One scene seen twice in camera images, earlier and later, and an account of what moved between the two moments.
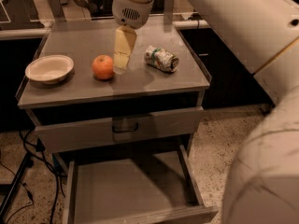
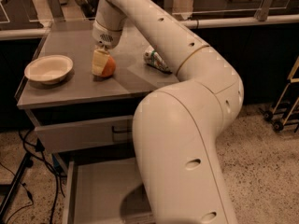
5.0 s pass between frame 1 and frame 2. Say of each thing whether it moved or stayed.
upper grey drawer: stayed
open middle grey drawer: stayed
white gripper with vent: moved
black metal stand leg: stayed
